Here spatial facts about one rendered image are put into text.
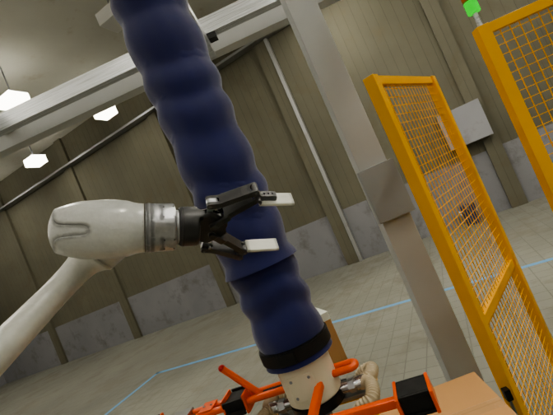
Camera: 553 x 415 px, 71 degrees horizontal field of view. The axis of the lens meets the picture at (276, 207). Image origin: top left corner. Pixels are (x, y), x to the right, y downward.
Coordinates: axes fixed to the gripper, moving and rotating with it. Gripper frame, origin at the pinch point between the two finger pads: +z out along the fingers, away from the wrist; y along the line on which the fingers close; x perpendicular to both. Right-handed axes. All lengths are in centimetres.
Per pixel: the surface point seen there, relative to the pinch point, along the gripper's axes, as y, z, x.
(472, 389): -58, 74, -24
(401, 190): -62, 103, 76
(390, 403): -28.6, 25.4, -29.7
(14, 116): -128, -113, 228
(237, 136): -9.3, 0.4, 43.7
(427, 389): -20.7, 30.4, -30.7
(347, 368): -49, 29, -13
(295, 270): -34.6, 16.5, 12.1
